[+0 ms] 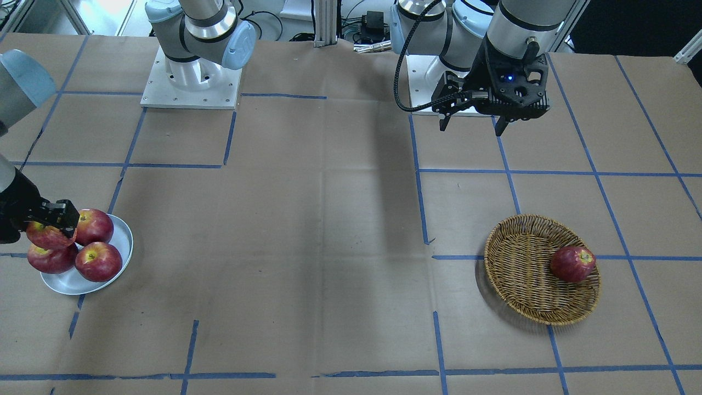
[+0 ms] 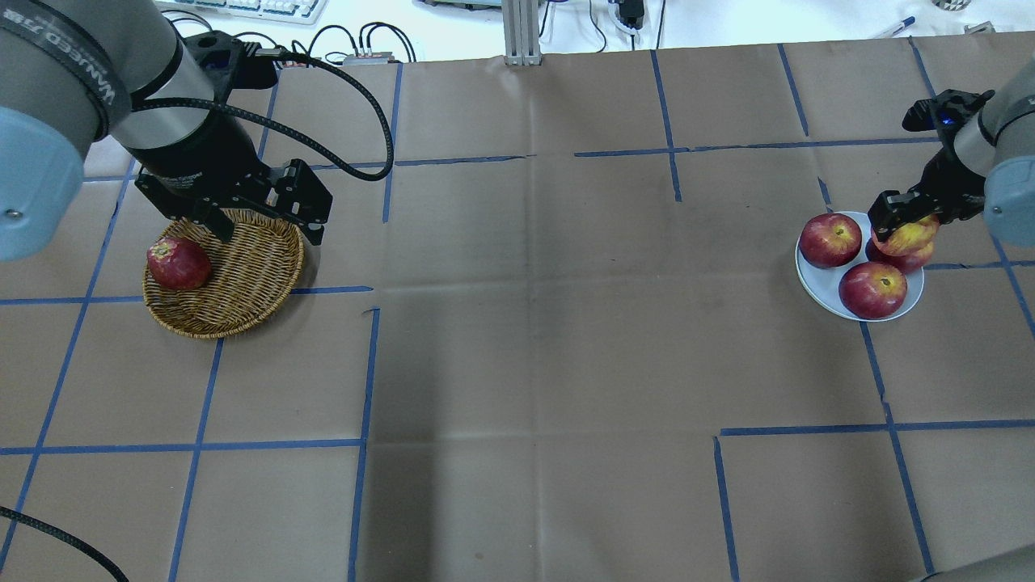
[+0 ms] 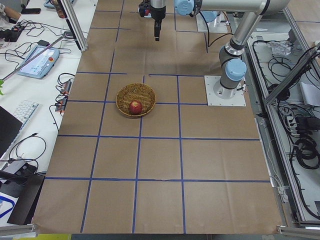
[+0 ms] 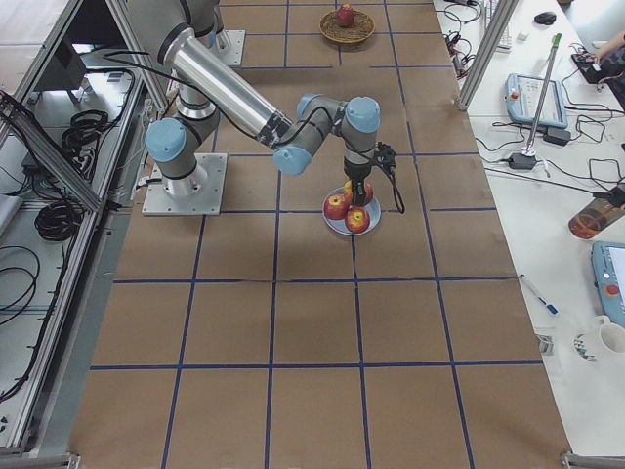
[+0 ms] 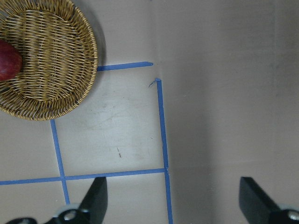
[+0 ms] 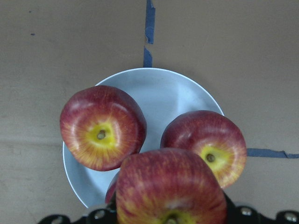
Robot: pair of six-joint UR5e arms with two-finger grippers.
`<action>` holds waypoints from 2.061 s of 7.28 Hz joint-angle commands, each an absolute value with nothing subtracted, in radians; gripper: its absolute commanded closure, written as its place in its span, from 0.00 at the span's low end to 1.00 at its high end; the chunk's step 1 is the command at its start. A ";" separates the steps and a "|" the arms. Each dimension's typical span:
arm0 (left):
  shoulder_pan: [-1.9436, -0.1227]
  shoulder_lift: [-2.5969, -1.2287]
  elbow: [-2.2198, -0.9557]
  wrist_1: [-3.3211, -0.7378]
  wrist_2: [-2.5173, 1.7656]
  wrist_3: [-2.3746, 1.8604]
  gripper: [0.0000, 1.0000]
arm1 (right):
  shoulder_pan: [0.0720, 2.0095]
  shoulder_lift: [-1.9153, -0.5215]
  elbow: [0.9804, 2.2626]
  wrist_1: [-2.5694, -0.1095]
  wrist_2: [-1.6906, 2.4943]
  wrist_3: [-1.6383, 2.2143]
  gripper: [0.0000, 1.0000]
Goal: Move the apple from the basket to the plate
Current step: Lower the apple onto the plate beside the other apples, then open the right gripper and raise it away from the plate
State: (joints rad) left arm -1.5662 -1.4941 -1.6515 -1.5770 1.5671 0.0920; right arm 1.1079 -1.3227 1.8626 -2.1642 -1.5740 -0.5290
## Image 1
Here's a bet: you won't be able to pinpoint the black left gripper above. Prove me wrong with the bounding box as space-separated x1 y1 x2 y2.
431 38 551 137

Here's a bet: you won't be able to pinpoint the aluminium frame post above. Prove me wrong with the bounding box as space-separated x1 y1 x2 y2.
311 0 341 48

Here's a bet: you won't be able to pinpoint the red apple plate front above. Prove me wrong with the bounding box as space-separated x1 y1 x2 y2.
75 242 123 283

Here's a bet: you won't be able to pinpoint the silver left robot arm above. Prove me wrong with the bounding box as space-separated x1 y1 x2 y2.
389 1 588 137

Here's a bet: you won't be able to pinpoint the round woven wicker basket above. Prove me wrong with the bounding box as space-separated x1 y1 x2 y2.
483 213 602 325

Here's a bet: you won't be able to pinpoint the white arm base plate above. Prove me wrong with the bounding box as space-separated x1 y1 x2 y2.
140 48 241 110
404 54 468 107

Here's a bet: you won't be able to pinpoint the red apple plate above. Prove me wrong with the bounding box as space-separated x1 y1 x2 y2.
75 209 115 246
27 244 78 274
75 242 123 283

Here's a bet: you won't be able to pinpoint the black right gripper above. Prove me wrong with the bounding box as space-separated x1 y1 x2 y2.
1 170 80 244

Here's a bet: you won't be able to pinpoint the red apple plate back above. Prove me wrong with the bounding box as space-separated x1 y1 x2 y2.
75 209 115 246

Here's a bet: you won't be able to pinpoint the red yellow striped apple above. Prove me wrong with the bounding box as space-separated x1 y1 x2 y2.
26 222 77 250

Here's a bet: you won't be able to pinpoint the light blue plate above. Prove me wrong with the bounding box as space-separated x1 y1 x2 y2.
42 214 133 295

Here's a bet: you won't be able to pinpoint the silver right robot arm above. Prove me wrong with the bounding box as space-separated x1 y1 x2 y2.
1 1 257 244

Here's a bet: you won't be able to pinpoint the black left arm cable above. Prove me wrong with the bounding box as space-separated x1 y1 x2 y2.
393 0 489 114

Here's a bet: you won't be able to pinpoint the dark red apple in basket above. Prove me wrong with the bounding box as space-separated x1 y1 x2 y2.
551 246 596 283

